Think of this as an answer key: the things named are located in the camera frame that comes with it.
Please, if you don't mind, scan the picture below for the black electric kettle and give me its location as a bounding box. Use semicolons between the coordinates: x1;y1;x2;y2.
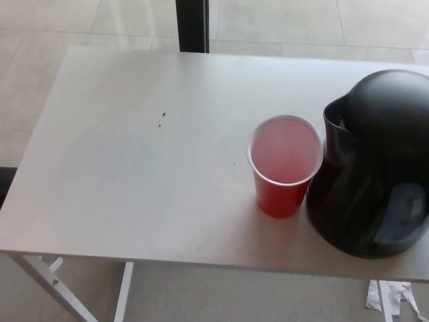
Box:
305;69;429;260

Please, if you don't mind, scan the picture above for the red plastic cup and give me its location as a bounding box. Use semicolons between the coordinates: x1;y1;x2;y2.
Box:
245;114;324;221

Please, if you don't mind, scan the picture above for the black vertical window post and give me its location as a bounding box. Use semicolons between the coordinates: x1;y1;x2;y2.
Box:
175;0;211;54

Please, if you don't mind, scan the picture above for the crumpled white paper tissue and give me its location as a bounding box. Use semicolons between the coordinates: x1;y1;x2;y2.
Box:
365;280;424;322

